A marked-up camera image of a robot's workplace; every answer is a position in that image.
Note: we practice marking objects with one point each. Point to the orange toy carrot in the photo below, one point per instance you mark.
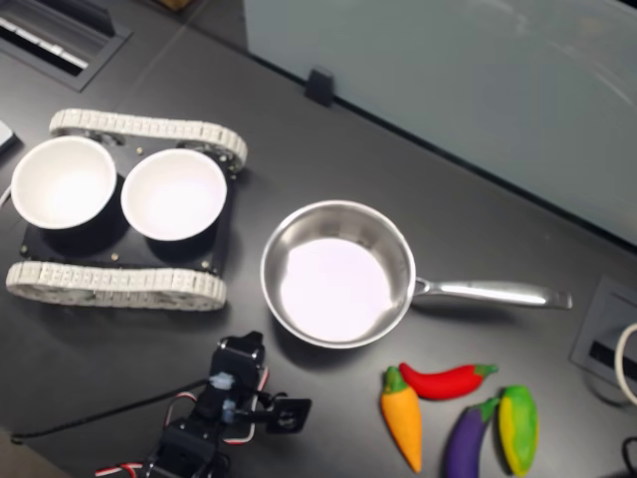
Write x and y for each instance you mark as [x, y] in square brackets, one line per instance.
[403, 418]

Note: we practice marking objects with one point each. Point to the pale grey putty lump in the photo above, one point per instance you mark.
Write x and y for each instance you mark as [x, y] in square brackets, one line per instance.
[229, 409]
[221, 382]

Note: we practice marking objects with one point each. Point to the tracked vehicle with white tracks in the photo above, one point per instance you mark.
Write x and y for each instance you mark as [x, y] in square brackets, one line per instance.
[114, 289]

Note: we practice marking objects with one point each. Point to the white bowl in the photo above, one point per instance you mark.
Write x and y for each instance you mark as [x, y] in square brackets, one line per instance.
[174, 194]
[62, 184]

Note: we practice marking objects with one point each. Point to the red toy chilli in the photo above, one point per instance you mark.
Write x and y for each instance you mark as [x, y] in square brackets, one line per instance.
[443, 383]

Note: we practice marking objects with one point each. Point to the purple toy aubergine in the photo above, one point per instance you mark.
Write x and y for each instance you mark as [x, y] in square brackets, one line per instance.
[465, 443]

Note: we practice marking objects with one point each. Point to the black partition clip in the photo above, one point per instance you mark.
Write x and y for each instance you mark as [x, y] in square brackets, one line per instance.
[318, 84]

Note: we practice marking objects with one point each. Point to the yellow green toy corn cob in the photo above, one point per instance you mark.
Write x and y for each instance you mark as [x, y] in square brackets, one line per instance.
[520, 433]

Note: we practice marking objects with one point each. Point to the frosted glass partition panel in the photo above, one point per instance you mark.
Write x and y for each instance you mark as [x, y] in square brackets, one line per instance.
[448, 74]

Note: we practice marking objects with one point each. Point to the brown cardboard box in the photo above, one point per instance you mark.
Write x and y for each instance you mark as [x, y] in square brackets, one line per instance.
[176, 4]

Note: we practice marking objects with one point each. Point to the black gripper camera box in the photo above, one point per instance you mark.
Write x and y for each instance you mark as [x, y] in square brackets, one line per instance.
[288, 415]

